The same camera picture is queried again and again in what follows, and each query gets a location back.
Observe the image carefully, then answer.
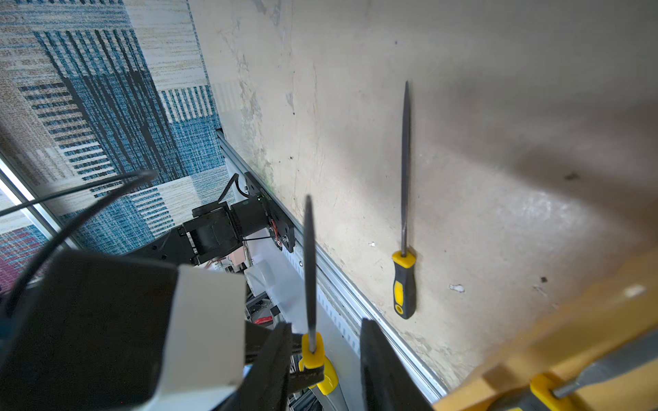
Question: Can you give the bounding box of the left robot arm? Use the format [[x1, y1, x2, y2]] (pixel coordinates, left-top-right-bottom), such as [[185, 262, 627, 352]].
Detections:
[[1, 171, 293, 410]]

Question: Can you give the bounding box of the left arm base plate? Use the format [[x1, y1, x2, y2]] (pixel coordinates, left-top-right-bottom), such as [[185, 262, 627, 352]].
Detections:
[[244, 172, 296, 253]]

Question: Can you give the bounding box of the aluminium front rail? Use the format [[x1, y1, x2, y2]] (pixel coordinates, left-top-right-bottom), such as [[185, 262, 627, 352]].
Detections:
[[249, 219, 448, 410]]

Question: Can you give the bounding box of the yellow plastic storage tray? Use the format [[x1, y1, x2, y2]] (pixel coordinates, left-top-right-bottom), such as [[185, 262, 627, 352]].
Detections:
[[433, 250, 657, 410]]

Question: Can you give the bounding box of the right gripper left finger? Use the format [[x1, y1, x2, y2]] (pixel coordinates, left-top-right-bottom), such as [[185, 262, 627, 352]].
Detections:
[[226, 323, 292, 410]]

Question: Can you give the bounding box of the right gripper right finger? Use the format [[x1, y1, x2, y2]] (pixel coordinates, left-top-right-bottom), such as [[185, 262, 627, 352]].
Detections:
[[360, 320, 433, 410]]

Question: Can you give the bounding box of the file tool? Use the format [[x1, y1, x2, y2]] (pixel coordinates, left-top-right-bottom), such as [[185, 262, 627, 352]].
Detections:
[[392, 82, 417, 320], [302, 195, 325, 370], [488, 329, 657, 410]]

